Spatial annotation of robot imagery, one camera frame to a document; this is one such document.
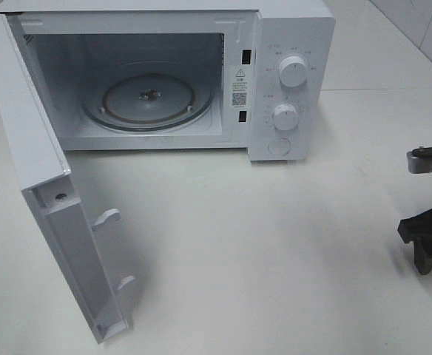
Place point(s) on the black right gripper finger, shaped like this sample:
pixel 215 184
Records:
pixel 413 228
pixel 423 255

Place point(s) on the round white door button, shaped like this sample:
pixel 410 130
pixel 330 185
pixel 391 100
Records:
pixel 279 146

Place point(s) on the white microwave door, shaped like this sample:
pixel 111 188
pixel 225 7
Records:
pixel 45 180

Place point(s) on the lower white timer knob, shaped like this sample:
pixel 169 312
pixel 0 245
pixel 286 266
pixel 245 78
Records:
pixel 285 117

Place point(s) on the upper white power knob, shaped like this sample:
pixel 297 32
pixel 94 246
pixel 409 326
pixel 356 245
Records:
pixel 292 70

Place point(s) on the white microwave oven body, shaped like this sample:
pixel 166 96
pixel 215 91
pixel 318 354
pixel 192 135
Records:
pixel 76 38

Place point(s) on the white warning sticker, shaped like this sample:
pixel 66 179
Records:
pixel 239 91

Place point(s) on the glass microwave turntable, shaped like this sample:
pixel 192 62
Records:
pixel 149 96

